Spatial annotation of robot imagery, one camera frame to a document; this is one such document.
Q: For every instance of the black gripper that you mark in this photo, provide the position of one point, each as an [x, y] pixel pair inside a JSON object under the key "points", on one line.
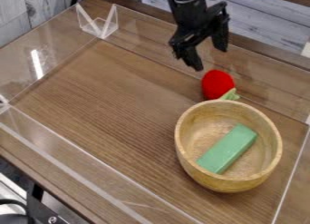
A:
{"points": [[198, 22]]}

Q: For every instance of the red plush tomato toy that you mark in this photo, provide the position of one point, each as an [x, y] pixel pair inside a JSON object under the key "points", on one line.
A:
{"points": [[218, 86]]}

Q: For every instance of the wooden bowl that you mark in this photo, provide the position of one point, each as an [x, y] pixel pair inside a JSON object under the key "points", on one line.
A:
{"points": [[202, 125]]}

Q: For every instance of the green rectangular block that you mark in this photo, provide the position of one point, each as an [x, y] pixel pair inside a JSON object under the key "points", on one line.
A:
{"points": [[225, 152]]}

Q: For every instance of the clear acrylic corner bracket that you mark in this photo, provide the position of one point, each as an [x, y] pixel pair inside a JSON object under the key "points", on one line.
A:
{"points": [[98, 27]]}

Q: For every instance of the clear acrylic tray wall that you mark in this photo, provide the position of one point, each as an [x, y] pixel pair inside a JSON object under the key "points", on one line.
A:
{"points": [[88, 110]]}

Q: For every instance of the black metal table bracket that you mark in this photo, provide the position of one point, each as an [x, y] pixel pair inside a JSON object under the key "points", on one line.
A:
{"points": [[40, 214]]}

